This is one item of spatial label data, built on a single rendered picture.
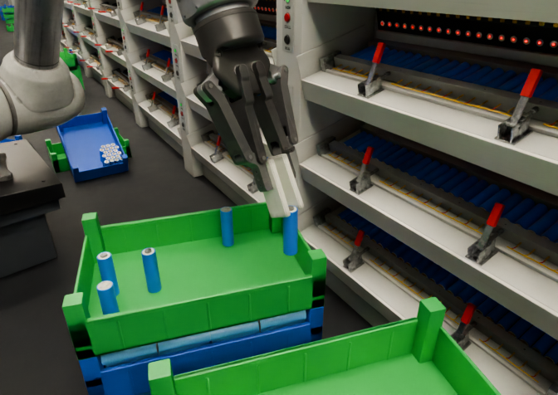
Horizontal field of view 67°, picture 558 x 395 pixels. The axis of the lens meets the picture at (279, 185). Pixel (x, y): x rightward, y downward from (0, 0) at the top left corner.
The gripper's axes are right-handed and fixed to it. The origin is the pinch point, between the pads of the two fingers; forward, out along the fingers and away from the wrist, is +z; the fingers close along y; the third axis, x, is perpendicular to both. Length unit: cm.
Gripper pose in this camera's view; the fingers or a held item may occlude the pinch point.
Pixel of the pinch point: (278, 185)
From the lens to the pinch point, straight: 50.3
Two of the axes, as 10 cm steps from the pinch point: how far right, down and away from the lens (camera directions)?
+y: -6.8, 3.3, -6.5
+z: 3.1, 9.4, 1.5
